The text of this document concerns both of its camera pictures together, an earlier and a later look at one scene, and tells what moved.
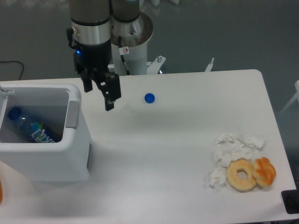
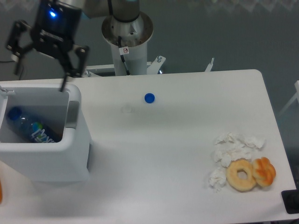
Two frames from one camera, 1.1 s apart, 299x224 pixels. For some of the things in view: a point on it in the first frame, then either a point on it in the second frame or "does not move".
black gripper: [90, 56] → [55, 30]
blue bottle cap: [149, 98] does not move
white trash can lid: [3, 96] does not move
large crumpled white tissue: [230, 147] does not move
